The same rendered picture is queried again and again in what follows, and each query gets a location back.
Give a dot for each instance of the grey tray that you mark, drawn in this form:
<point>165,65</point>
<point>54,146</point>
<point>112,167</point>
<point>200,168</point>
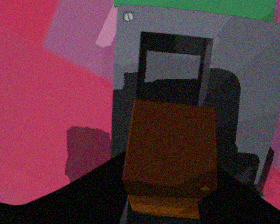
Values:
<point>222,54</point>

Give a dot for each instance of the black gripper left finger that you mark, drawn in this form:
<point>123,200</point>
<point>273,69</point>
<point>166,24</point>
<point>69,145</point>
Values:
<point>97,198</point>

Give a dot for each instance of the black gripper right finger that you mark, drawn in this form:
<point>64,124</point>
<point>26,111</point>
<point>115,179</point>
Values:
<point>233,203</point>

